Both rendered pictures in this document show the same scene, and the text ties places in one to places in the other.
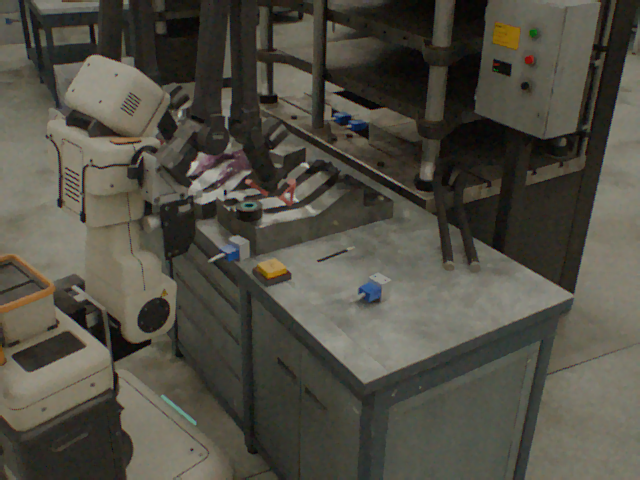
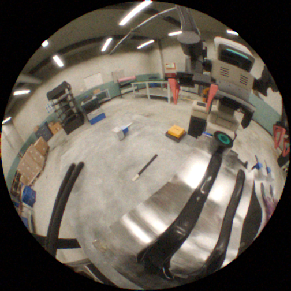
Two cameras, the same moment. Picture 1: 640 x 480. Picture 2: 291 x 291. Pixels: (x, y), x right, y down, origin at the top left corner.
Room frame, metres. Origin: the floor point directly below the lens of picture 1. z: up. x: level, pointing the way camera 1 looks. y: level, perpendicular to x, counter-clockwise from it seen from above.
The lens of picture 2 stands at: (2.02, -0.06, 1.08)
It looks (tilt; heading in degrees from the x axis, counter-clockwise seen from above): 45 degrees down; 178
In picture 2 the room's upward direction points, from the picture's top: 11 degrees counter-clockwise
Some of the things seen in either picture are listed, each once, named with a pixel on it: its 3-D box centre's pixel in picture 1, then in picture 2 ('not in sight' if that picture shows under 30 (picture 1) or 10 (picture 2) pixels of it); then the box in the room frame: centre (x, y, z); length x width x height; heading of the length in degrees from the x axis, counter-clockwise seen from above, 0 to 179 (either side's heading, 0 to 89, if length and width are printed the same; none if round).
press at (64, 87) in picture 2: not in sight; (67, 106); (-1.57, -3.03, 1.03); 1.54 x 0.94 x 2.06; 27
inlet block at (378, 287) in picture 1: (366, 293); (124, 129); (1.60, -0.14, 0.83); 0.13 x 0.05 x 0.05; 132
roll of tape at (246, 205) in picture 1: (249, 210); (222, 142); (1.91, 0.19, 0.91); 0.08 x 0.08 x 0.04
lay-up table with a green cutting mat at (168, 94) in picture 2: not in sight; (155, 87); (-2.15, 1.08, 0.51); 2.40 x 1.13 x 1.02; 31
